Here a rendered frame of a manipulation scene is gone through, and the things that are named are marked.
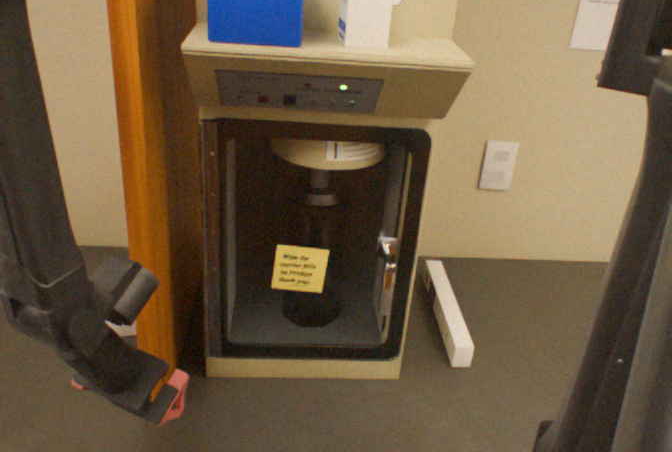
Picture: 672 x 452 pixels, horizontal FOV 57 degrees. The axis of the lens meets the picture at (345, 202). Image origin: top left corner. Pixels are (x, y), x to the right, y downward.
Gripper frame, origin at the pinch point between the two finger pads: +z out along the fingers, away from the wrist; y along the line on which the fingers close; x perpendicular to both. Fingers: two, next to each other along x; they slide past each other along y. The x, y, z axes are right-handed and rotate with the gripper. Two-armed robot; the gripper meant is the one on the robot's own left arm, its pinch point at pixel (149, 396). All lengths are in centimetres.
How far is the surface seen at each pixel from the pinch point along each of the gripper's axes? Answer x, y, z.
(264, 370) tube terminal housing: -13.3, -5.5, 18.0
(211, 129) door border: -29.8, 0.7, -20.9
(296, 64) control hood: -32.8, -13.2, -32.6
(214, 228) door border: -22.6, 0.5, -8.0
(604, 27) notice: -98, -40, 8
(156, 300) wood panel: -10.4, 2.9, -6.6
